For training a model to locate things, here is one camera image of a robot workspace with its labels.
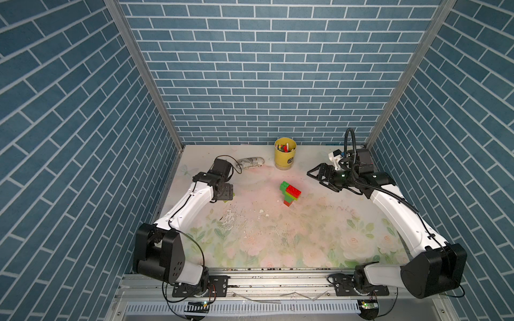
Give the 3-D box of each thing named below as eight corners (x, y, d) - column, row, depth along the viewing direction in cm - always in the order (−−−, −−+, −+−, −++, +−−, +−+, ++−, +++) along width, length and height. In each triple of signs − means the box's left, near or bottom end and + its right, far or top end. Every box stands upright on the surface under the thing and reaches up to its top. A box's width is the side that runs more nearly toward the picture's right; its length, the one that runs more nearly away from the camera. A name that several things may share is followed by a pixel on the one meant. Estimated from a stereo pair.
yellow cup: (274, 172, 111) (275, 154, 100) (274, 156, 119) (275, 137, 108) (294, 172, 111) (298, 154, 100) (292, 156, 119) (295, 137, 108)
